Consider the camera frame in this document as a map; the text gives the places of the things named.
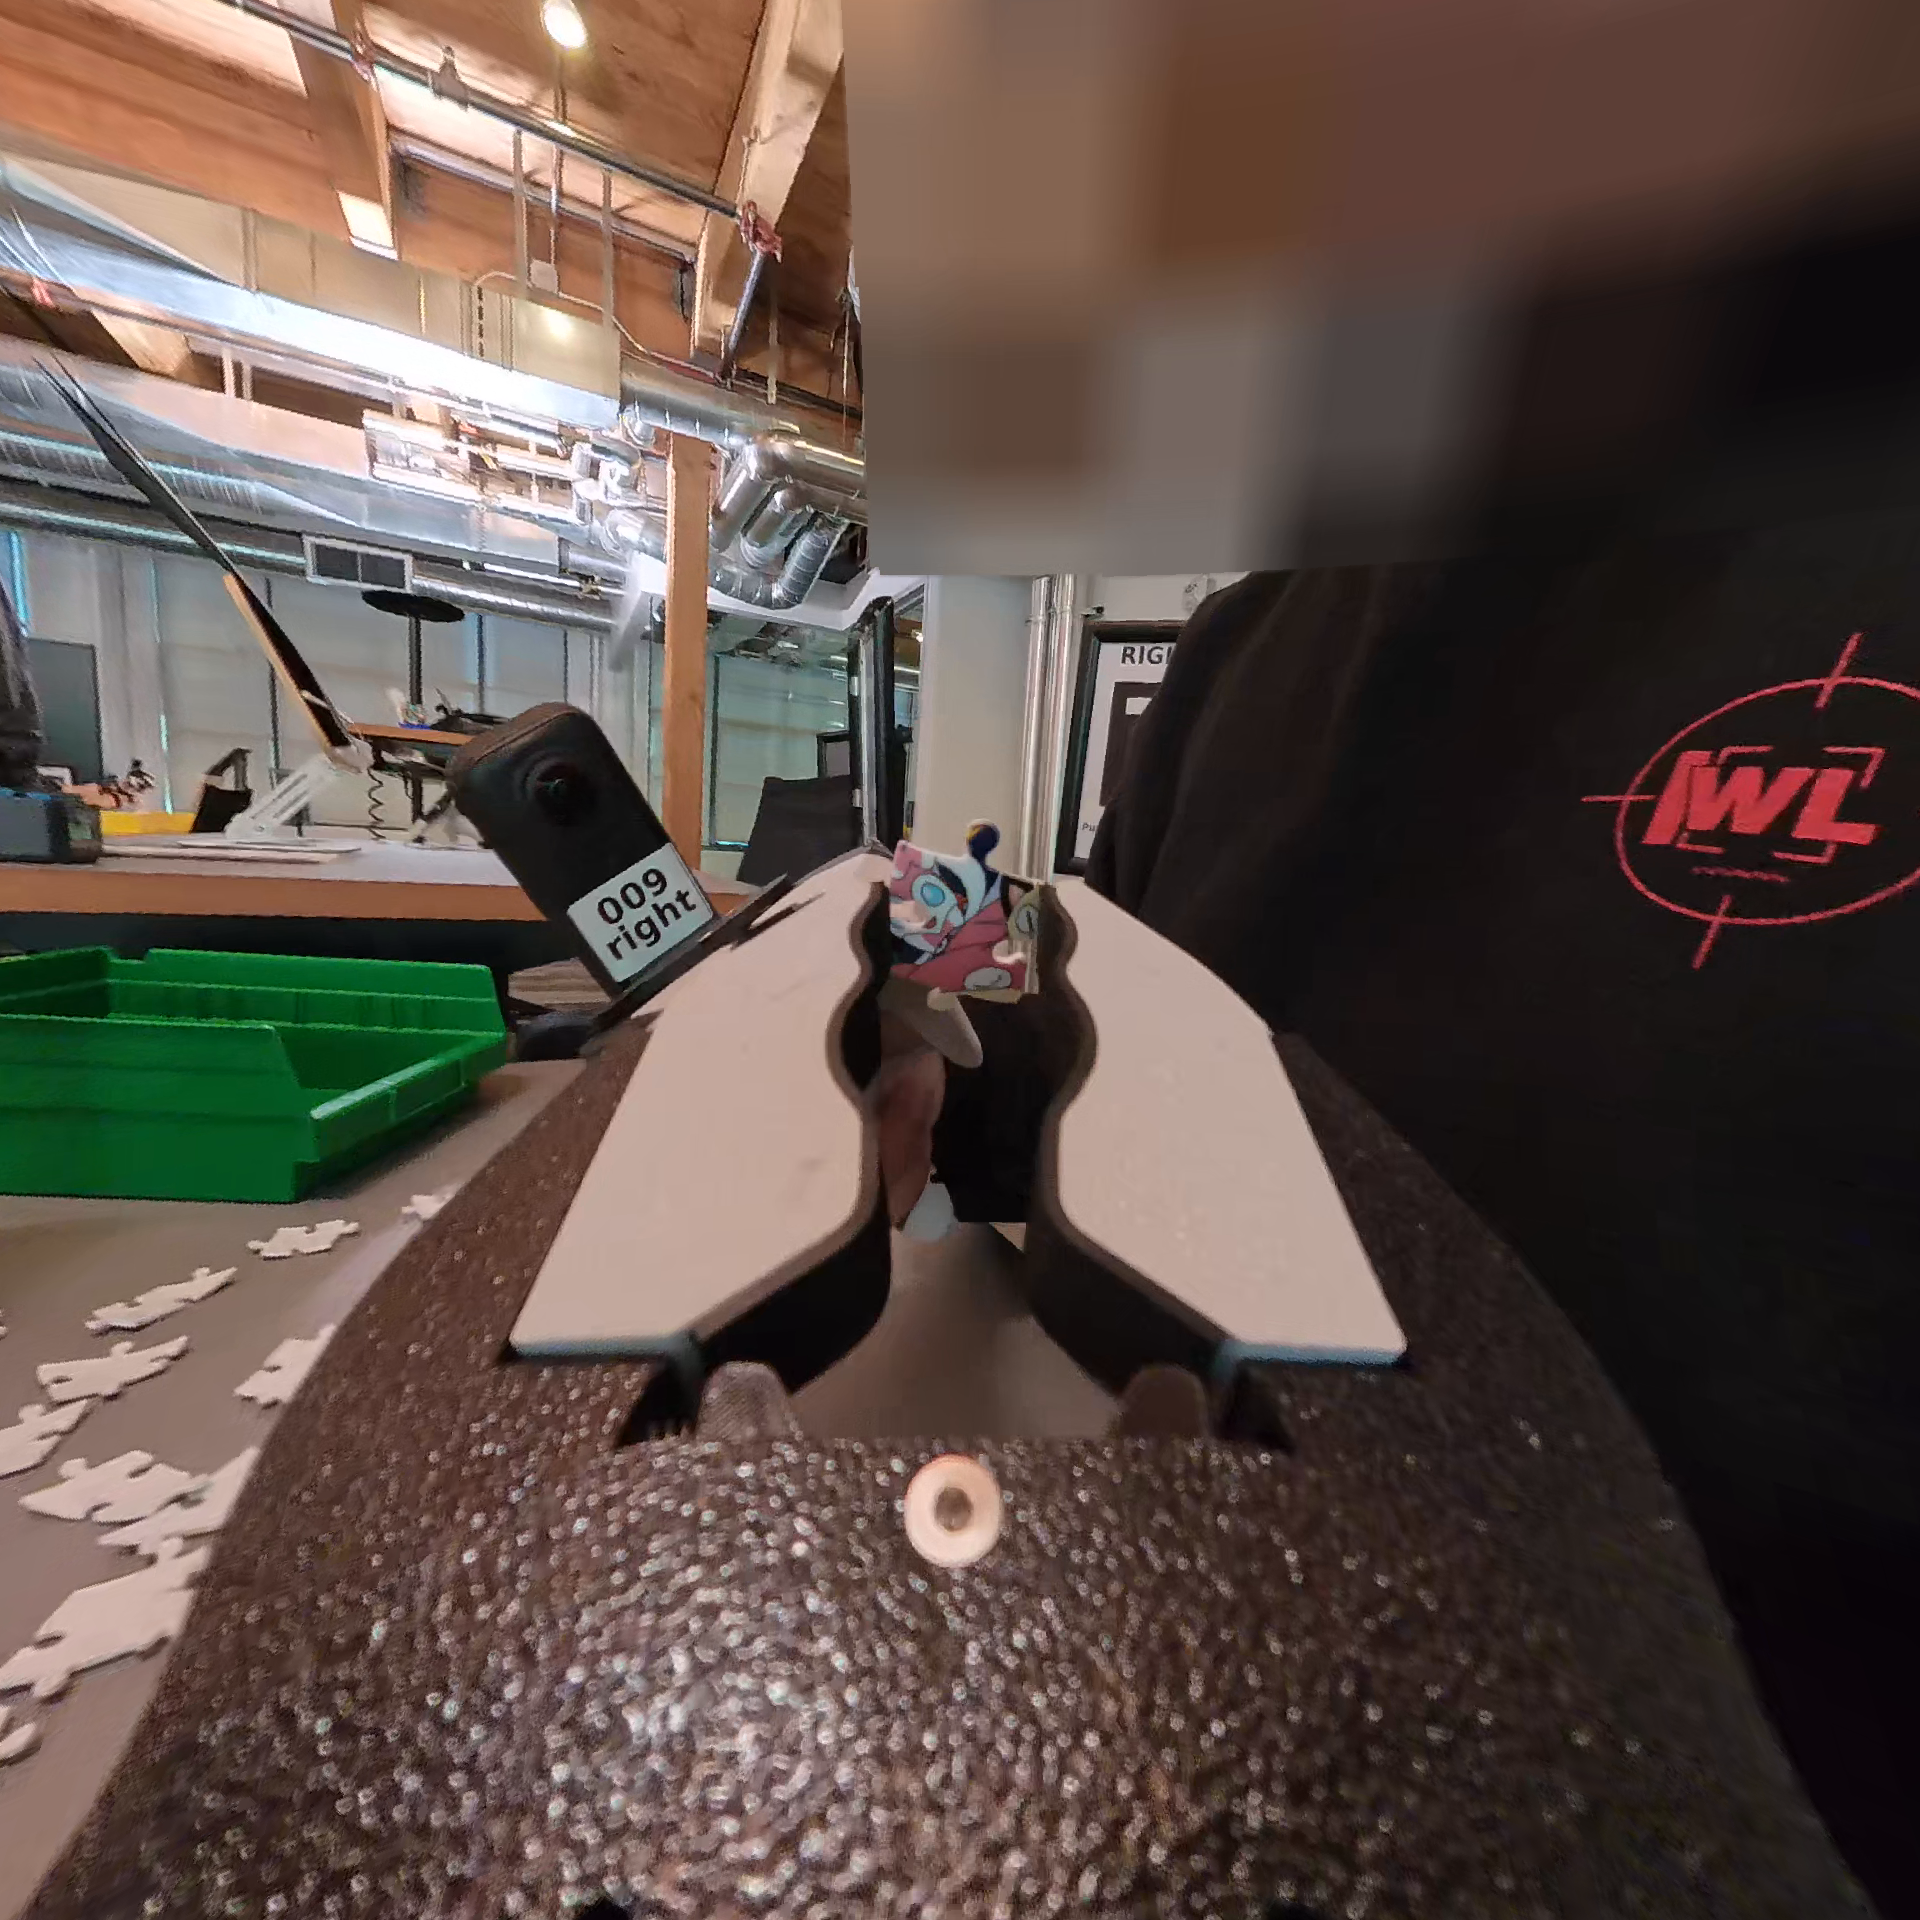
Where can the black framed sign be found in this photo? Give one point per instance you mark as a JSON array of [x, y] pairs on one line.
[[1103, 720]]

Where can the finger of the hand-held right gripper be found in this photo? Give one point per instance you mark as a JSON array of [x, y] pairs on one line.
[[819, 873]]

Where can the wooden desk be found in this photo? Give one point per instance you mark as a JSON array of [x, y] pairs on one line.
[[225, 884]]

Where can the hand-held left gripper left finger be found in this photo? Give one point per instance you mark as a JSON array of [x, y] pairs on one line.
[[704, 1171]]

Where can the tilted display board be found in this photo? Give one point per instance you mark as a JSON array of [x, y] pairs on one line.
[[293, 668]]

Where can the ceiling air vent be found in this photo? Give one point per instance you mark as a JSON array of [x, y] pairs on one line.
[[360, 563]]

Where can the person's right hand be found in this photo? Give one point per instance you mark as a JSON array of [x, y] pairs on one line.
[[906, 1125]]

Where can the blue equipment case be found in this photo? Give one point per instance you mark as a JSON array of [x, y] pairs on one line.
[[43, 828]]

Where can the wooden support post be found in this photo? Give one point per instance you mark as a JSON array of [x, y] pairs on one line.
[[687, 645]]

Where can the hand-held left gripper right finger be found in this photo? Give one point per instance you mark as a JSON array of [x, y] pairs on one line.
[[1215, 1184]]

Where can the pink printed puzzle piece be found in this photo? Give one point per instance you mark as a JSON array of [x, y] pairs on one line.
[[960, 922]]

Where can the spread of white puzzle pieces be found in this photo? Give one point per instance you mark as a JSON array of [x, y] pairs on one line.
[[105, 1372]]

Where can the green plastic bin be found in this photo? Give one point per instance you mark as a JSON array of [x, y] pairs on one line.
[[225, 1079]]

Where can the silver air duct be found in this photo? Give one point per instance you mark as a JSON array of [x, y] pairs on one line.
[[376, 360]]

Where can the ceiling spotlight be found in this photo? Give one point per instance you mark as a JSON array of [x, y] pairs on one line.
[[566, 24]]

